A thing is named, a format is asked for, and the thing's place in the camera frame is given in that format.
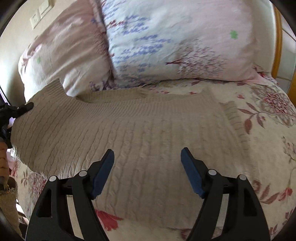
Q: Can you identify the beige cable-knit sweater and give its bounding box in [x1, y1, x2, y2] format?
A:
[11, 81, 253, 228]

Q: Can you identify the person's left hand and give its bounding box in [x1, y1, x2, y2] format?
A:
[0, 142, 10, 192]

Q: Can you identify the pink floral pillow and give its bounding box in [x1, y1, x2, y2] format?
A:
[18, 1, 114, 100]

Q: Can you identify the floral bed sheet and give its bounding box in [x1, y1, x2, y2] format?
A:
[11, 80, 295, 240]

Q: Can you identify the blue lavender print pillow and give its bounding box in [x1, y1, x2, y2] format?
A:
[99, 1, 267, 88]

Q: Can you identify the white wall socket plate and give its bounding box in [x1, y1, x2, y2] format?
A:
[30, 9, 41, 29]

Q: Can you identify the white wall switch plate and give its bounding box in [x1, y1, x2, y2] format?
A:
[38, 0, 54, 19]

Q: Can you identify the wooden headboard frame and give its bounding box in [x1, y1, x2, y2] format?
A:
[271, 6, 295, 104]

